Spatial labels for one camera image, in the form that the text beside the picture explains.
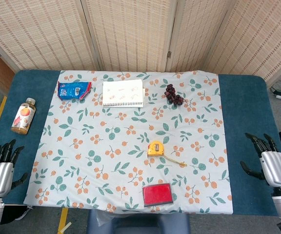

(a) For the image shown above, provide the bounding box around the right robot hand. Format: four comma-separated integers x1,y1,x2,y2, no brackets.
240,133,281,188

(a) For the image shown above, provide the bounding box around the yellow tape measure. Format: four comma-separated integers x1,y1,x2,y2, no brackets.
147,140,188,168

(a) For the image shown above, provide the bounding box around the blue felt table cover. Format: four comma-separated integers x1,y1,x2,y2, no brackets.
0,69,281,216

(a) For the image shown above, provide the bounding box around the orange juice bottle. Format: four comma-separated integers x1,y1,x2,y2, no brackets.
10,97,37,135

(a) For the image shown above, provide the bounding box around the blue snack bag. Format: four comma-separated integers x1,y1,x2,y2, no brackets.
57,81,93,101

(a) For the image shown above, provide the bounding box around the red ink pad case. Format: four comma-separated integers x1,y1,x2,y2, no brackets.
141,182,175,208

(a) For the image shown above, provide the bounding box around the dark purple grape bunch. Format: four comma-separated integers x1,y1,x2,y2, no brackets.
164,83,187,106

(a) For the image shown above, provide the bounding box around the floral patterned tablecloth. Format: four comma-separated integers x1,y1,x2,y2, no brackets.
23,70,234,215

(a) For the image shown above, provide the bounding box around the white spiral notebook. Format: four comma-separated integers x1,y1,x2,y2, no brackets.
102,79,146,108

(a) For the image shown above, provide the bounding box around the woven bamboo folding screen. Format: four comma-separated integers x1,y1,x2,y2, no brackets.
0,0,281,86

